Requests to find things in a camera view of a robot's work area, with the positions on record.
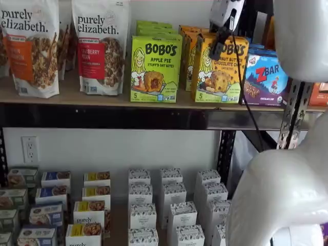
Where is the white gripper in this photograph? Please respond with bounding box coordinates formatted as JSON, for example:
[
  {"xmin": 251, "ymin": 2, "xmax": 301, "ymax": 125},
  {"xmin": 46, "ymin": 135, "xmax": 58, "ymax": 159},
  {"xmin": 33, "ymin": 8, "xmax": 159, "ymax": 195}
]
[{"xmin": 209, "ymin": 0, "xmax": 245, "ymax": 60}]

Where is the orange Bobo's oat bites box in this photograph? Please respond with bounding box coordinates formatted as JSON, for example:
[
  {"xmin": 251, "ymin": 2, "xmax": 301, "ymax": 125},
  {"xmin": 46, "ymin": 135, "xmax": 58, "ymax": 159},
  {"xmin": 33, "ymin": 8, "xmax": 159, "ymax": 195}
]
[
  {"xmin": 191, "ymin": 32, "xmax": 250, "ymax": 104},
  {"xmin": 178, "ymin": 24, "xmax": 203, "ymax": 85},
  {"xmin": 184, "ymin": 28, "xmax": 210, "ymax": 92}
]

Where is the green Bobo's apple pie box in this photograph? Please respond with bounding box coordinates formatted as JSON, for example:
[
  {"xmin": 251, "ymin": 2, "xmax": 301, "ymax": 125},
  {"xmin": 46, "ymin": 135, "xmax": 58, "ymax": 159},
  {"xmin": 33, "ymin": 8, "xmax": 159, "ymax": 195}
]
[
  {"xmin": 136, "ymin": 20, "xmax": 174, "ymax": 29},
  {"xmin": 134, "ymin": 27, "xmax": 179, "ymax": 36}
]

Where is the yellow Bobo's snack box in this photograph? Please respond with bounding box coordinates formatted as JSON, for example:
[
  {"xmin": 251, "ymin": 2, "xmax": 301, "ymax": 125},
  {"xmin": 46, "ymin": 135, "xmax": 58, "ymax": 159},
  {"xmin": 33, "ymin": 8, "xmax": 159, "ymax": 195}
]
[{"xmin": 130, "ymin": 34, "xmax": 183, "ymax": 104}]

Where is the large orange illustrated box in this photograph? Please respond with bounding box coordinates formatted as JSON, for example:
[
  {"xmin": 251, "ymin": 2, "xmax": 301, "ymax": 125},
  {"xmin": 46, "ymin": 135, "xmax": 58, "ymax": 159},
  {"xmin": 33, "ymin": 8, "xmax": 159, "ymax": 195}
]
[{"xmin": 309, "ymin": 81, "xmax": 328, "ymax": 107}]

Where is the black metal shelf rack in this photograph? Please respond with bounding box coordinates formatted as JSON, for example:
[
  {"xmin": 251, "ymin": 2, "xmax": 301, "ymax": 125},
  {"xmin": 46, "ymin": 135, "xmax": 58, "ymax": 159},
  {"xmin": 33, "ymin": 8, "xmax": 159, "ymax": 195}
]
[{"xmin": 0, "ymin": 78, "xmax": 315, "ymax": 188}]

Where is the yellow white granola box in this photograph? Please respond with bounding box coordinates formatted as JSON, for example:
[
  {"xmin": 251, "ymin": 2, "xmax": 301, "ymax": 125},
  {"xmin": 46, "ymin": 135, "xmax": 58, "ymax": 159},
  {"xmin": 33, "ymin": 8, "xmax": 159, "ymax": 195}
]
[
  {"xmin": 84, "ymin": 171, "xmax": 111, "ymax": 188},
  {"xmin": 81, "ymin": 186, "xmax": 111, "ymax": 203},
  {"xmin": 73, "ymin": 200, "xmax": 111, "ymax": 233},
  {"xmin": 66, "ymin": 223, "xmax": 103, "ymax": 246}
]

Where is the blue white granola box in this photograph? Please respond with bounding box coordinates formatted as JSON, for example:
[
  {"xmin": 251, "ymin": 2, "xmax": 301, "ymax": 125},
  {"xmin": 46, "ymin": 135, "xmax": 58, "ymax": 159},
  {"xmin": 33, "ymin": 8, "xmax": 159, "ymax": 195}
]
[
  {"xmin": 29, "ymin": 204, "xmax": 64, "ymax": 228},
  {"xmin": 17, "ymin": 225, "xmax": 57, "ymax": 246},
  {"xmin": 40, "ymin": 171, "xmax": 71, "ymax": 188},
  {"xmin": 35, "ymin": 186, "xmax": 69, "ymax": 206}
]

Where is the purple snack box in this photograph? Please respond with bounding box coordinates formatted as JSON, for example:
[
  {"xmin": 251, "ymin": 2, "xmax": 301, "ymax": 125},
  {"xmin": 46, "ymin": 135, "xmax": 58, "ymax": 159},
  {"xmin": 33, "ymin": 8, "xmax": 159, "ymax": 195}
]
[{"xmin": 320, "ymin": 222, "xmax": 328, "ymax": 246}]

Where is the green white granola box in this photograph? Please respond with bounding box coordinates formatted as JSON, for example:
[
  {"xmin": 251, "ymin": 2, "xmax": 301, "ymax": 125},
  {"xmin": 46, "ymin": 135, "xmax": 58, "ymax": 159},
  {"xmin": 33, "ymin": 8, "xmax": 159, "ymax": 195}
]
[
  {"xmin": 0, "ymin": 209, "xmax": 19, "ymax": 233},
  {"xmin": 7, "ymin": 167, "xmax": 39, "ymax": 189},
  {"xmin": 0, "ymin": 189, "xmax": 29, "ymax": 210},
  {"xmin": 0, "ymin": 232, "xmax": 12, "ymax": 246}
]

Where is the red label granola bag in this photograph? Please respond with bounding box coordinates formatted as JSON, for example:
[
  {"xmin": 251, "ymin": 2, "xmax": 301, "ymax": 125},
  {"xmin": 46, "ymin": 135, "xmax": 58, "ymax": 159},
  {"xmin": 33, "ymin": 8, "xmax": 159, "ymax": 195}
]
[{"xmin": 71, "ymin": 0, "xmax": 132, "ymax": 96}]

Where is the white patterned carton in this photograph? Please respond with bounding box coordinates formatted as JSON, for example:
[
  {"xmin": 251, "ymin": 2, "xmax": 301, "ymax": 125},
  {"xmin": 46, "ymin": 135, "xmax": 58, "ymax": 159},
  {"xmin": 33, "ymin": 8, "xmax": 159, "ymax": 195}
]
[
  {"xmin": 129, "ymin": 203, "xmax": 157, "ymax": 230},
  {"xmin": 194, "ymin": 169, "xmax": 222, "ymax": 206},
  {"xmin": 168, "ymin": 201, "xmax": 198, "ymax": 240},
  {"xmin": 212, "ymin": 224, "xmax": 228, "ymax": 246},
  {"xmin": 208, "ymin": 199, "xmax": 232, "ymax": 231},
  {"xmin": 161, "ymin": 182, "xmax": 187, "ymax": 222},
  {"xmin": 128, "ymin": 183, "xmax": 154, "ymax": 206},
  {"xmin": 175, "ymin": 224, "xmax": 206, "ymax": 246},
  {"xmin": 128, "ymin": 168, "xmax": 152, "ymax": 186},
  {"xmin": 199, "ymin": 182, "xmax": 229, "ymax": 223},
  {"xmin": 160, "ymin": 168, "xmax": 183, "ymax": 185},
  {"xmin": 128, "ymin": 228, "xmax": 159, "ymax": 246}
]

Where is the white granola bag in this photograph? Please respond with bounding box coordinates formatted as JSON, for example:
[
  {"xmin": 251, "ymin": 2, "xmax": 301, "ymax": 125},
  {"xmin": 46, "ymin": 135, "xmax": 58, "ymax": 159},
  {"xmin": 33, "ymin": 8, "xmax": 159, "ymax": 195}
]
[
  {"xmin": 0, "ymin": 25, "xmax": 11, "ymax": 79},
  {"xmin": 57, "ymin": 22, "xmax": 78, "ymax": 80}
]

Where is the orange label granola bag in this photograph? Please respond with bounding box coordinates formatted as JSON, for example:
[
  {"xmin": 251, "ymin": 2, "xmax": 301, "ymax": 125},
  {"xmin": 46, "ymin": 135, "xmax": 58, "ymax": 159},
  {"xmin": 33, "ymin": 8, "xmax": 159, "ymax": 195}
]
[{"xmin": 0, "ymin": 0, "xmax": 61, "ymax": 99}]

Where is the black cable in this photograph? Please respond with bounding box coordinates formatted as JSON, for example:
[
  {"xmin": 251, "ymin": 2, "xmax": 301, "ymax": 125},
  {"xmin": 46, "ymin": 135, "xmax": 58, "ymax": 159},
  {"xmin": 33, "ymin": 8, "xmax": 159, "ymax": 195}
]
[{"xmin": 230, "ymin": 29, "xmax": 266, "ymax": 154}]

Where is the white wall outlet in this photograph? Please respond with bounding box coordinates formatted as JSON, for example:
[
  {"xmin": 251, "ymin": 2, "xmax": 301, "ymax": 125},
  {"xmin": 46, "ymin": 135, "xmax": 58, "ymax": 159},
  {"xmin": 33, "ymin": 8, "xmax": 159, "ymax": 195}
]
[{"xmin": 20, "ymin": 136, "xmax": 39, "ymax": 163}]

